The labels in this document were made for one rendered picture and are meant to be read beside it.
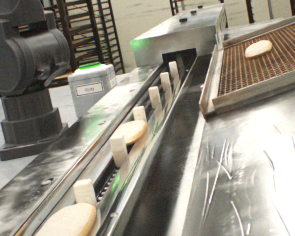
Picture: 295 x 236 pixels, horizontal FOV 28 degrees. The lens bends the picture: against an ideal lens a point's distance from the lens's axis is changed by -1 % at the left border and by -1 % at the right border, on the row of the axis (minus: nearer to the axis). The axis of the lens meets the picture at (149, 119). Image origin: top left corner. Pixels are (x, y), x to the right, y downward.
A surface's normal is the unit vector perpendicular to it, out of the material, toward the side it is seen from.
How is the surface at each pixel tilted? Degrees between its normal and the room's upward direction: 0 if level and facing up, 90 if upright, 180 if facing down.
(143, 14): 90
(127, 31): 90
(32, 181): 0
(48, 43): 68
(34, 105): 90
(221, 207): 10
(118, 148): 90
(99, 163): 0
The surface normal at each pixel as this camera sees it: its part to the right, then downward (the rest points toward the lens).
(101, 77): -0.14, 0.23
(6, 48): -0.56, 0.28
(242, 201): -0.36, -0.92
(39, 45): 0.68, -0.39
